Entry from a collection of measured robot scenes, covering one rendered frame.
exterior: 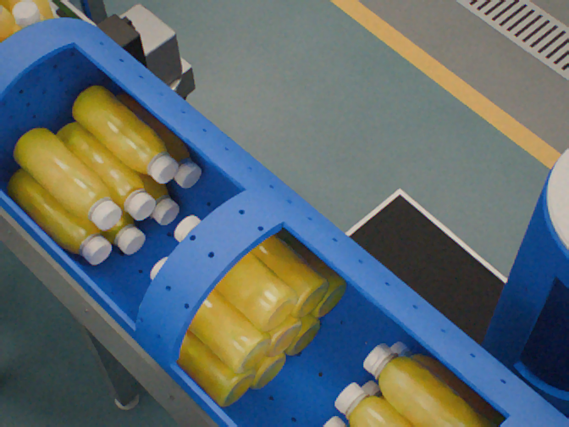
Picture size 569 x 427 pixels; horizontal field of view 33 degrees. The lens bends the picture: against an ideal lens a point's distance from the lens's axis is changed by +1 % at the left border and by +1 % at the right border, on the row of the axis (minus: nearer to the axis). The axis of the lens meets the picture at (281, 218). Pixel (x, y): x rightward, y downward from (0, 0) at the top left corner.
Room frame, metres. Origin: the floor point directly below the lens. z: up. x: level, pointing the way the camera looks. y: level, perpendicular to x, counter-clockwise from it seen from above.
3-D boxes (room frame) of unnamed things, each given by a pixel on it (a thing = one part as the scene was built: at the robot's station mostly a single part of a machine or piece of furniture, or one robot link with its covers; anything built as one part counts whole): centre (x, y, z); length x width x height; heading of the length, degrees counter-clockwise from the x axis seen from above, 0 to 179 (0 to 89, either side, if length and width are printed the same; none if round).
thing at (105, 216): (0.68, 0.24, 1.09); 0.04 x 0.02 x 0.04; 132
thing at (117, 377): (0.83, 0.40, 0.31); 0.06 x 0.06 x 0.63; 42
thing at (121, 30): (1.10, 0.27, 0.95); 0.10 x 0.07 x 0.10; 132
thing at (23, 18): (1.09, 0.39, 1.07); 0.04 x 0.04 x 0.02
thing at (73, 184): (0.75, 0.30, 1.09); 0.16 x 0.07 x 0.07; 42
